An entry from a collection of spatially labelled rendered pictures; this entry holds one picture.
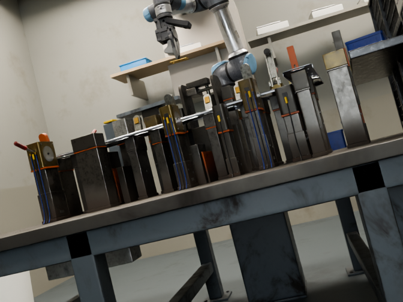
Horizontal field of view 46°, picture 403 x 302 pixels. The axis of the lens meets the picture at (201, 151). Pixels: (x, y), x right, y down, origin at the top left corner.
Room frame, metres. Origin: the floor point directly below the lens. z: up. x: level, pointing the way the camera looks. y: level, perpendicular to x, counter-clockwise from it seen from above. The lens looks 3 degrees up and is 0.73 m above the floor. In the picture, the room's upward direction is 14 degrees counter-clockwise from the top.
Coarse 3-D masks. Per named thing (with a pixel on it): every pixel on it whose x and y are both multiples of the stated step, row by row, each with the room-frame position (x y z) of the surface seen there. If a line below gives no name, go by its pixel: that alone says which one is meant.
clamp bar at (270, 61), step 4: (264, 52) 2.08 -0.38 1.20; (268, 52) 2.08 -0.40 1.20; (264, 56) 2.11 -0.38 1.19; (268, 56) 2.12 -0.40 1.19; (272, 56) 2.10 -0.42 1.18; (268, 60) 2.11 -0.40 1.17; (272, 60) 2.10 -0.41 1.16; (268, 64) 2.11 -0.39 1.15; (272, 64) 2.11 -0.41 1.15; (268, 68) 2.10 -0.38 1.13; (272, 68) 2.11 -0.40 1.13; (272, 72) 2.10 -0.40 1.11; (276, 72) 2.09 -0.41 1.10; (272, 76) 2.10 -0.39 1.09; (276, 76) 2.09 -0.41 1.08; (272, 80) 2.10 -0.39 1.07; (272, 84) 2.09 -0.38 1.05
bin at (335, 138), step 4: (328, 132) 2.29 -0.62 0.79; (332, 132) 2.28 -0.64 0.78; (336, 132) 2.28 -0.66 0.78; (340, 132) 2.27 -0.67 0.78; (328, 136) 2.29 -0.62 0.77; (332, 136) 2.28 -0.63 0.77; (336, 136) 2.28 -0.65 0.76; (340, 136) 2.27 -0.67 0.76; (332, 140) 2.29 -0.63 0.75; (336, 140) 2.28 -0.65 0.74; (340, 140) 2.28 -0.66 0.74; (344, 140) 2.27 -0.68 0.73; (332, 144) 2.29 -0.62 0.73; (336, 144) 2.28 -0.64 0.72; (340, 144) 2.28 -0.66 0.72; (344, 144) 2.27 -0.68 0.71; (332, 148) 2.29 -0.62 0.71; (336, 148) 2.28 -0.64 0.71; (340, 148) 2.28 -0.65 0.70
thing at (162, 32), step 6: (156, 18) 2.09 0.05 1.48; (162, 18) 2.08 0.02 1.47; (156, 24) 2.11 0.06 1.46; (162, 24) 2.09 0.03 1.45; (168, 24) 2.08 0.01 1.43; (156, 30) 2.08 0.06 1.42; (162, 30) 2.07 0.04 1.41; (168, 30) 2.06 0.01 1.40; (174, 30) 2.09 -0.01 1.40; (156, 36) 2.08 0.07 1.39; (162, 36) 2.07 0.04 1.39; (168, 36) 2.07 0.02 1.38; (174, 36) 2.07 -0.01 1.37; (162, 42) 2.10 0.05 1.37
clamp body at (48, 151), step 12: (36, 144) 2.06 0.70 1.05; (48, 144) 2.12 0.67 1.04; (36, 156) 2.06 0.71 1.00; (48, 156) 2.10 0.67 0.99; (36, 168) 2.07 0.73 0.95; (48, 168) 2.09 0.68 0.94; (36, 180) 2.07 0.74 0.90; (48, 180) 2.07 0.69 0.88; (60, 180) 2.16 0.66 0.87; (48, 192) 2.07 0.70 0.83; (60, 192) 2.13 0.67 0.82; (48, 204) 2.06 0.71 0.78; (60, 204) 2.11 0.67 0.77; (48, 216) 2.08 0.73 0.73; (60, 216) 2.09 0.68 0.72
